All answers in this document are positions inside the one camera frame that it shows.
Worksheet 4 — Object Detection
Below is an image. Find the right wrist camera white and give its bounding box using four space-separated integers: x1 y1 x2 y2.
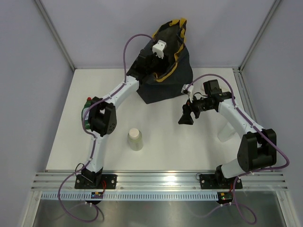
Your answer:
181 84 194 96

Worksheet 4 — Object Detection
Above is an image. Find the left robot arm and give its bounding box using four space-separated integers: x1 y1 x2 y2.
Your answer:
75 46 169 189

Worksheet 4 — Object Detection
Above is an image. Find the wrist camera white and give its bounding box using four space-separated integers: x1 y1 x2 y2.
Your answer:
152 40 167 59
181 84 194 96

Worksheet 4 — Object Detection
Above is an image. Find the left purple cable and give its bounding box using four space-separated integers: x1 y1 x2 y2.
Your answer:
58 34 156 223

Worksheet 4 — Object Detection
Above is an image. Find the left aluminium frame post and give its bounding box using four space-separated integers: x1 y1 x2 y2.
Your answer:
33 0 76 72

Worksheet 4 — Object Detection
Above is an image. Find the aluminium frame post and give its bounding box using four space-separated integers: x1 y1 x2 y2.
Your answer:
238 0 283 72
33 0 76 72

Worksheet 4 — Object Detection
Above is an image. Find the clear bottle black cap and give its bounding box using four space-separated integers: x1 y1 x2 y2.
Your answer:
217 122 236 142

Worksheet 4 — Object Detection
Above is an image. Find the green bottle red cap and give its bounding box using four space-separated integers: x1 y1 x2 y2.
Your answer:
81 97 92 130

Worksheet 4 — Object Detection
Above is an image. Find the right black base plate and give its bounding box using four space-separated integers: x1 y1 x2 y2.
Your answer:
198 174 235 190

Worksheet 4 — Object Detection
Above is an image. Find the clear bottle beige cap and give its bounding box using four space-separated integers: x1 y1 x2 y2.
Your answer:
127 128 143 151

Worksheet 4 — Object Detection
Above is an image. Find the white slotted cable duct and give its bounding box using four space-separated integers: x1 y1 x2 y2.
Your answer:
40 192 220 201

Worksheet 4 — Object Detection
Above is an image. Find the dark denim canvas bag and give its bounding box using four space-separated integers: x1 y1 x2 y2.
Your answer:
126 18 193 104

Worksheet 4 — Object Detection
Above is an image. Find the right aluminium frame post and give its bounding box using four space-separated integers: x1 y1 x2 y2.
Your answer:
238 0 283 72

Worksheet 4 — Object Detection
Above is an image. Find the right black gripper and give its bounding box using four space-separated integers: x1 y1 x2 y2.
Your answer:
178 93 214 125

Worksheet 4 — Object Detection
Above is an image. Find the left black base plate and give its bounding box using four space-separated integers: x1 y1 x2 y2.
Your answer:
74 174 117 189

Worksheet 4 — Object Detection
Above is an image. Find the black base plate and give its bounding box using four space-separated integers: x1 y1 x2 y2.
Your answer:
74 174 117 189
198 174 235 190

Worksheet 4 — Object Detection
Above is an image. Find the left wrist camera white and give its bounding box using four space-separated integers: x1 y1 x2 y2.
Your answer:
152 40 167 59

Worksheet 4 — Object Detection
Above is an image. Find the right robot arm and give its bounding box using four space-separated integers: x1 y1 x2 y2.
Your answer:
178 79 276 189

